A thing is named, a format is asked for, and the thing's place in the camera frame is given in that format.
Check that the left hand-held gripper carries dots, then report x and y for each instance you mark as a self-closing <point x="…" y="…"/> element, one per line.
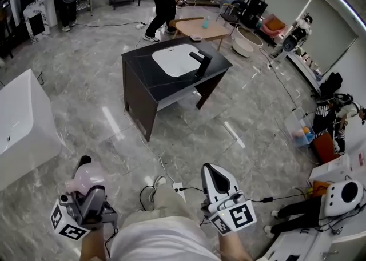
<point x="85" y="211"/>

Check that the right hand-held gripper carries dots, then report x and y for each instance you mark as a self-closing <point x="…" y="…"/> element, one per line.
<point x="237" y="215"/>

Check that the translucent pink bottle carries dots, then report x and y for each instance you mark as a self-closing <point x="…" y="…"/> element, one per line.
<point x="88" y="177"/>

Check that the person's right forearm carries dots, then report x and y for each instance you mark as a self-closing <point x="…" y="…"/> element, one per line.
<point x="234" y="247"/>

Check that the person's left forearm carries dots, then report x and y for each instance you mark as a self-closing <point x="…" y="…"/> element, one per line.
<point x="93" y="244"/>

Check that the black sink counter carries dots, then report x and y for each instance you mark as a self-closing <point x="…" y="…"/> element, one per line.
<point x="143" y="68"/>

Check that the white sink basin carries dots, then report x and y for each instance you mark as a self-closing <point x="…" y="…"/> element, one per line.
<point x="175" y="60"/>

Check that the teal bottle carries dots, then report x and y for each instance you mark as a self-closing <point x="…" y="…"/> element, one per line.
<point x="206" y="23"/>

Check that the white power strip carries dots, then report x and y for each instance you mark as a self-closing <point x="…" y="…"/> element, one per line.
<point x="179" y="191"/>

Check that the person's beige trouser leg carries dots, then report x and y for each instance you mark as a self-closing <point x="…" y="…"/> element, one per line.
<point x="168" y="202"/>

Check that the person's white shoe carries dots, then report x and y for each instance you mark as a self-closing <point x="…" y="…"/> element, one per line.
<point x="158" y="185"/>

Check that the white bathtub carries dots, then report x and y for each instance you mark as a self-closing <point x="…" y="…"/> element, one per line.
<point x="20" y="128"/>

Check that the person's white shirt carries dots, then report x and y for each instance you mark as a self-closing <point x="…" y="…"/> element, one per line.
<point x="160" y="240"/>

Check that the clear plastic bin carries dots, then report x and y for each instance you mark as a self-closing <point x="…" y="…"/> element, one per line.
<point x="298" y="128"/>

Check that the orange stool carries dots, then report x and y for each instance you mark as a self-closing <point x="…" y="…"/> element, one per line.
<point x="324" y="148"/>

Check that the white cardboard box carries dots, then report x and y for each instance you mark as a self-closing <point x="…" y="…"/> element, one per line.
<point x="331" y="170"/>

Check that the black faucet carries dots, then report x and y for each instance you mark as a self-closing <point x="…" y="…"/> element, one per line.
<point x="203" y="62"/>

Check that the white backpack device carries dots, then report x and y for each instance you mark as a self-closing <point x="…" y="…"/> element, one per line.
<point x="341" y="198"/>

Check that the round white tub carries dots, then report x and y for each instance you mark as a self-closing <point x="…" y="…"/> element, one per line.
<point x="246" y="41"/>

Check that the pink soap dish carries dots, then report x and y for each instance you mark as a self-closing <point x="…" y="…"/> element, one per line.
<point x="196" y="37"/>

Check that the marble pattern cabinet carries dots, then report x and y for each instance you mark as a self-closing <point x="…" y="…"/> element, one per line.
<point x="35" y="20"/>

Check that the black backpack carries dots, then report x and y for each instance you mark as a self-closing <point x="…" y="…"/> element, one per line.
<point x="331" y="82"/>

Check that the wooden coffee table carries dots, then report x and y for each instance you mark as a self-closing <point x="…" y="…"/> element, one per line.
<point x="197" y="30"/>

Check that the pink chair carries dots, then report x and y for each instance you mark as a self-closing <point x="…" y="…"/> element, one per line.
<point x="273" y="25"/>

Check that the black armchair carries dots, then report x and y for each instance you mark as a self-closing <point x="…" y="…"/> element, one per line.
<point x="233" y="12"/>

